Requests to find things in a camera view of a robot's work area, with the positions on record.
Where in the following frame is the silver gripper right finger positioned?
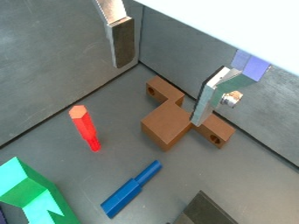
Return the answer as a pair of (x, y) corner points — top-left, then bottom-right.
(191, 50), (272, 127)

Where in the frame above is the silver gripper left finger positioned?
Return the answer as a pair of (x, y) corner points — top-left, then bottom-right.
(94, 0), (137, 68)

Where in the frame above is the green U-shaped block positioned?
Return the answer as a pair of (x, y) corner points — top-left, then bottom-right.
(0, 157), (81, 224)

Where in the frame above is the brown T-shaped wooden block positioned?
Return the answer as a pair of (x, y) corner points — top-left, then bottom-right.
(142, 76), (236, 151)

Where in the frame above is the red hexagonal peg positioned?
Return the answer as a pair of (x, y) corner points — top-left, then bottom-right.
(70, 105), (101, 152)

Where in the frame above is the blue cylindrical peg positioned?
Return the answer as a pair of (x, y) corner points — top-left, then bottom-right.
(101, 160), (163, 219)

